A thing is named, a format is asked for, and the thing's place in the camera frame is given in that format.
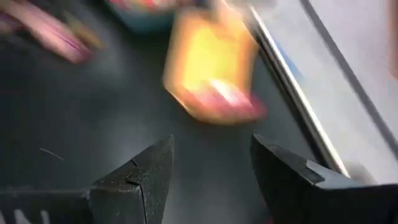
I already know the blue plastic bin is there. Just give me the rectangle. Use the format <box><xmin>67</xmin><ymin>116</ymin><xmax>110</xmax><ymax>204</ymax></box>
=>
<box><xmin>104</xmin><ymin>0</ymin><xmax>200</xmax><ymax>34</ymax></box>

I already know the red Maruchan noodle pack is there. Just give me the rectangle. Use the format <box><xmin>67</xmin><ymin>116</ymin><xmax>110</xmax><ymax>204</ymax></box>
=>
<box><xmin>0</xmin><ymin>0</ymin><xmax>103</xmax><ymax>65</ymax></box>

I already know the black aluminium table frame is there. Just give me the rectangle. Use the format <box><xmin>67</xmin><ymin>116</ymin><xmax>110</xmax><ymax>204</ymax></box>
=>
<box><xmin>245</xmin><ymin>0</ymin><xmax>352</xmax><ymax>178</ymax></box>

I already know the yellow plastic bin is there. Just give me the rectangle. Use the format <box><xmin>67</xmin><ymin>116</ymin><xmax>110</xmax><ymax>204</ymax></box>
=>
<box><xmin>161</xmin><ymin>6</ymin><xmax>261</xmax><ymax>125</ymax></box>

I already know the black table mat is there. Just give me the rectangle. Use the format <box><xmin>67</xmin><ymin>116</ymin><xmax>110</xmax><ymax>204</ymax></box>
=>
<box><xmin>0</xmin><ymin>0</ymin><xmax>327</xmax><ymax>224</ymax></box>

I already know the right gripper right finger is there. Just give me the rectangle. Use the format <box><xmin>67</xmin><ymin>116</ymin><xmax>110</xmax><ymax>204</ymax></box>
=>
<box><xmin>250</xmin><ymin>133</ymin><xmax>398</xmax><ymax>224</ymax></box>

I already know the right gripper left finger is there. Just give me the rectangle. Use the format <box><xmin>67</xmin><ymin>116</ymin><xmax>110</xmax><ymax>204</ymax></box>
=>
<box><xmin>88</xmin><ymin>134</ymin><xmax>175</xmax><ymax>224</ymax></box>

